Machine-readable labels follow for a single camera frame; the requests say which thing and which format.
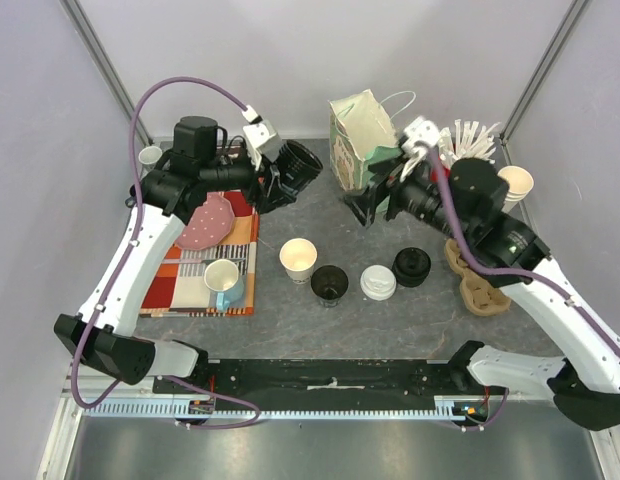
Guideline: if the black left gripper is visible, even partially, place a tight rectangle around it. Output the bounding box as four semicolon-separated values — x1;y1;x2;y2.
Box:
201;149;296;215

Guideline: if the white plastic cup lid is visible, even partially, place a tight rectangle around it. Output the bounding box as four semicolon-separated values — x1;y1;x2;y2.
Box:
360;265;397;301

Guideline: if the black paper cup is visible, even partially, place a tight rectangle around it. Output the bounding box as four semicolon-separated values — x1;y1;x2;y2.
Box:
310;265;349;308
276;140;323;192

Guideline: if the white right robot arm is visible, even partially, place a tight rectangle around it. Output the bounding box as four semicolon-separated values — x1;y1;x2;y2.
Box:
344;150;620;431

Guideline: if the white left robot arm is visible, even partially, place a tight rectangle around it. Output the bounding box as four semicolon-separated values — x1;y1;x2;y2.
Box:
54;116;322;393

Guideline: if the black plastic lid stack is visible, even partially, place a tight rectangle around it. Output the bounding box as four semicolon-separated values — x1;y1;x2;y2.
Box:
391;247;431;288

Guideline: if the pink dotted plate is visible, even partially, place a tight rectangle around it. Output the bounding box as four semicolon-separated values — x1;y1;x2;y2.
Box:
175;193;235;251

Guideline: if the white wrapped straws bundle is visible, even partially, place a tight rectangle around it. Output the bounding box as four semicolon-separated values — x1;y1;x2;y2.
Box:
438;119;500;169

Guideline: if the green patterned paper bag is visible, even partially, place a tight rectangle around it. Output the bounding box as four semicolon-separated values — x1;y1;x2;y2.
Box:
329;89;416;192

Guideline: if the white paper cup stack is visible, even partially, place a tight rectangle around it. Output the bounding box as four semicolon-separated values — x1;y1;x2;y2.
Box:
498;165;534;213

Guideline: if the light blue ceramic mug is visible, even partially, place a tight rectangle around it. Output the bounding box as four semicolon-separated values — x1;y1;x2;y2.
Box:
203;260;245;312

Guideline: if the brown pulp cup carrier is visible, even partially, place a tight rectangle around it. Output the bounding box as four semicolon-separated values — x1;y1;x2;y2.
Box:
444;238;511;317

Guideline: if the grey ceramic mug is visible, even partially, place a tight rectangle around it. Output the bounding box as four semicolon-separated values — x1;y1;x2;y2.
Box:
137;145;163;168

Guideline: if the colourful patterned placemat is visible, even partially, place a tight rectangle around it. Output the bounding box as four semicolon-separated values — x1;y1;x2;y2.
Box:
140;190;259;317

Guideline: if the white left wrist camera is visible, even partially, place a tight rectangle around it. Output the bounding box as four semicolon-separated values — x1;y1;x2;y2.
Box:
243;120;282;171

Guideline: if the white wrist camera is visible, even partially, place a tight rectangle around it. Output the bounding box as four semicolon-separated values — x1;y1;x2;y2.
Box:
399;116;441;159
243;120;282;171

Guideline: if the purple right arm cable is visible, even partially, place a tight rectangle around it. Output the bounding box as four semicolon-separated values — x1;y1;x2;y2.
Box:
424;144;620;432

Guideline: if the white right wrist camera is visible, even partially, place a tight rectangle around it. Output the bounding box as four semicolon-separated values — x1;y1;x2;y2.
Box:
399;116;441;159

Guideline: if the pink handled knife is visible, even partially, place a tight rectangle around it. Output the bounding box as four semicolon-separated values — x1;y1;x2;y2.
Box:
161;258;242;265

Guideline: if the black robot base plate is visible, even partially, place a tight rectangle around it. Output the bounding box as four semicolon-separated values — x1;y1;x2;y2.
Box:
186;359;485;409

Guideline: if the aluminium frame post right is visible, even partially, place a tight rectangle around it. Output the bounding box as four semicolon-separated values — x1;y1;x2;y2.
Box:
500;0;591;147

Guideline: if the aluminium frame post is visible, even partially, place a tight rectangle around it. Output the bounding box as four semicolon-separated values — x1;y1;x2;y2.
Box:
60;0;135;121
500;0;591;147

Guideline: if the white slotted cable duct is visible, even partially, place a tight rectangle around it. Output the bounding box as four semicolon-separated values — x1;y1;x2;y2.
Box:
86;397;479;421

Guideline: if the aluminium frame post left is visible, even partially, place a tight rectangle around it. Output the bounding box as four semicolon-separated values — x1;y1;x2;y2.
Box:
60;0;135;121

